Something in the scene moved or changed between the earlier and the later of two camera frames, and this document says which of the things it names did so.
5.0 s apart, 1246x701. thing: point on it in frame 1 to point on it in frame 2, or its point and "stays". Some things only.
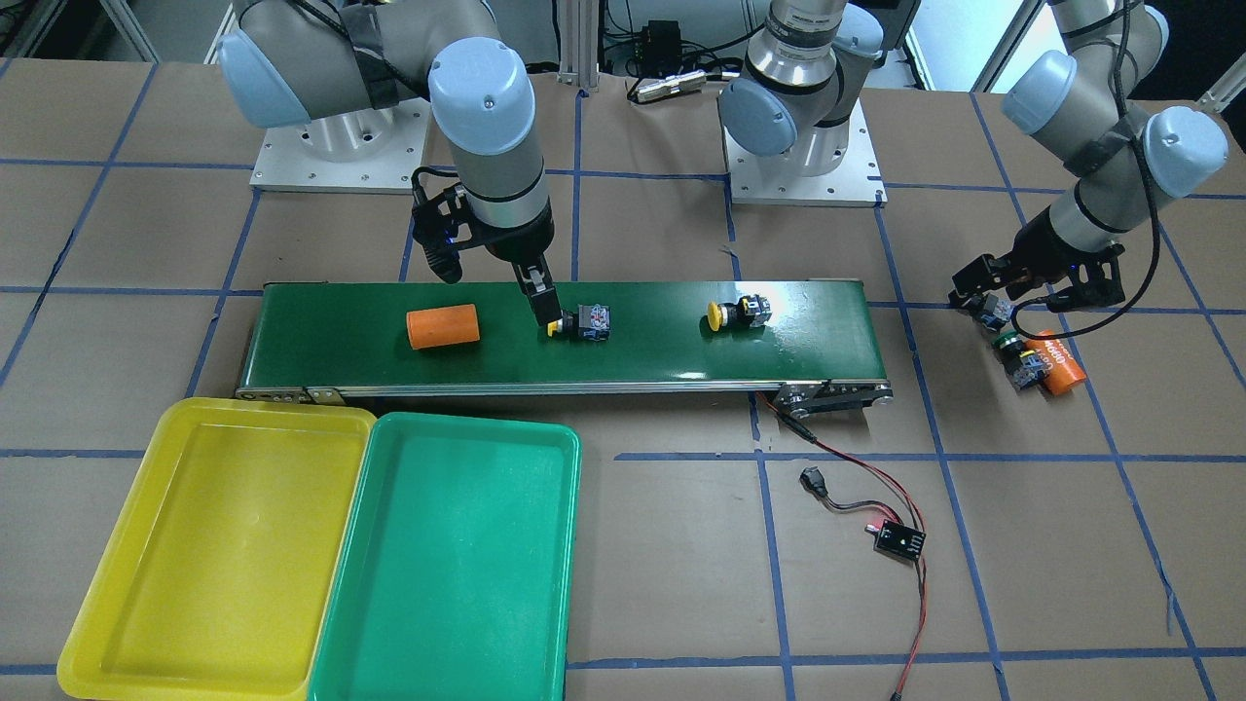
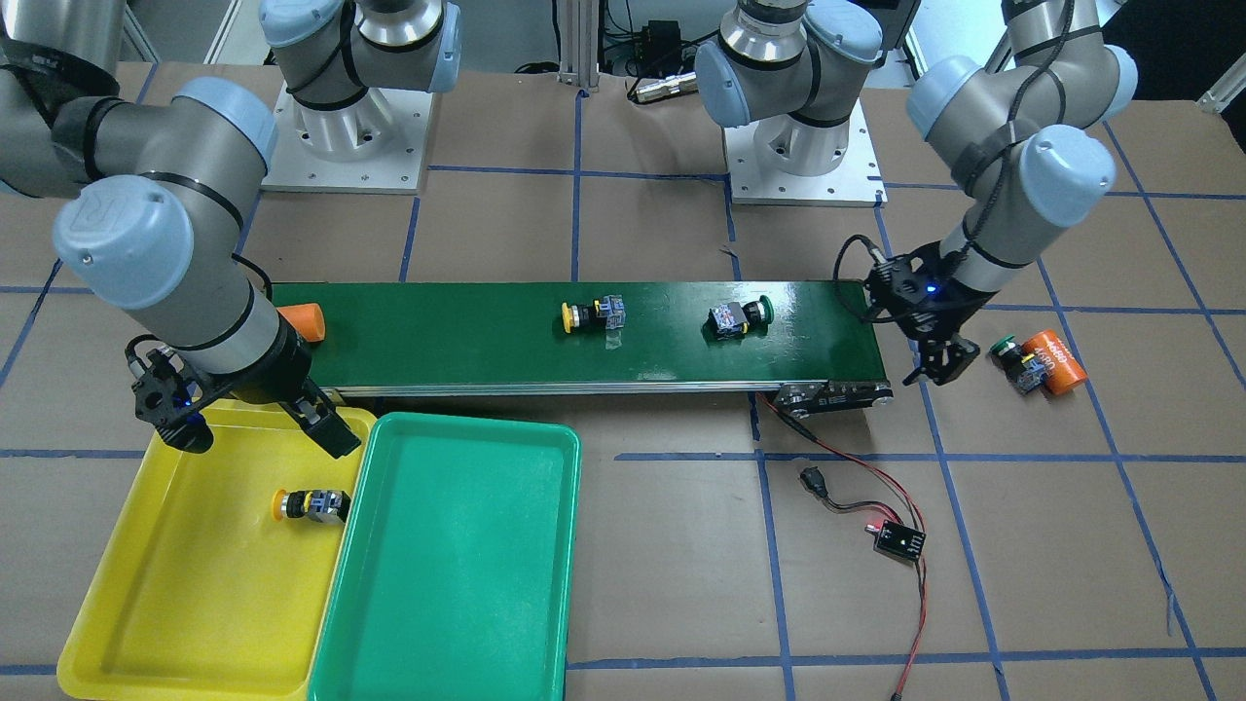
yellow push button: [751, 312] to [608, 313]
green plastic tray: [458, 578] stays
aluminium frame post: [579, 44] stays
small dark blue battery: [1024, 366] stays
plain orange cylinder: [443, 326] to [308, 318]
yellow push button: [592, 322] to [329, 506]
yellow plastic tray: [218, 574] stays
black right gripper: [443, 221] to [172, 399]
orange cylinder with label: [1064, 372] stays
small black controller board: [898, 540] stays
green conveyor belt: [821, 345] stays
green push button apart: [993, 311] to [729, 320]
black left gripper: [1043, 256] to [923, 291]
